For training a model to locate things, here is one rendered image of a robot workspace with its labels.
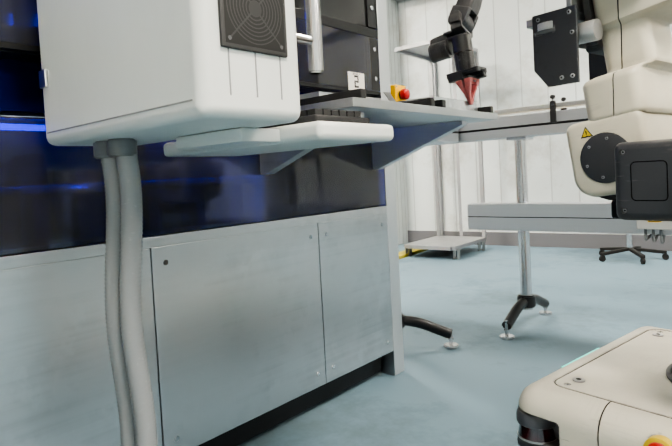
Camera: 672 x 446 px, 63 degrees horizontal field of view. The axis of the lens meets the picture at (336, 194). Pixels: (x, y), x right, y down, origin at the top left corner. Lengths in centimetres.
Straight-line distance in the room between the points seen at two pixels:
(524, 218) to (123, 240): 187
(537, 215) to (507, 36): 294
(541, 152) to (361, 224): 338
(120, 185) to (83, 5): 29
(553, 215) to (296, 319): 129
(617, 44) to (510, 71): 387
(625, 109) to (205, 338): 106
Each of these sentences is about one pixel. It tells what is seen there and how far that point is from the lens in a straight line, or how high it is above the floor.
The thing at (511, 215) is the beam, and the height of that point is 50.
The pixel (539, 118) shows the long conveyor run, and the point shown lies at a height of 91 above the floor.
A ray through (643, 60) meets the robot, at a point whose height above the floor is 91.
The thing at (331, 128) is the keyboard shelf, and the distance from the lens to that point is 85.
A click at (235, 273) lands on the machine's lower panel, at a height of 48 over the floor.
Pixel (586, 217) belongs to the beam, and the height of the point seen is 49.
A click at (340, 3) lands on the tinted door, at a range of 184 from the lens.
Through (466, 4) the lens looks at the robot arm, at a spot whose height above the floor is 120.
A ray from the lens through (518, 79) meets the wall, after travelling 512.
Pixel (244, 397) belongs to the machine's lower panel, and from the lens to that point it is 152.
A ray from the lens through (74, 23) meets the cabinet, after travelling 103.
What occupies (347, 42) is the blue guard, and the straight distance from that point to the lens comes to 182.
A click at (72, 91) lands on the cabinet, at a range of 103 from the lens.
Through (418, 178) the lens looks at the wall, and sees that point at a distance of 545.
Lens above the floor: 72
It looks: 2 degrees down
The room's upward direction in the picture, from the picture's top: 3 degrees counter-clockwise
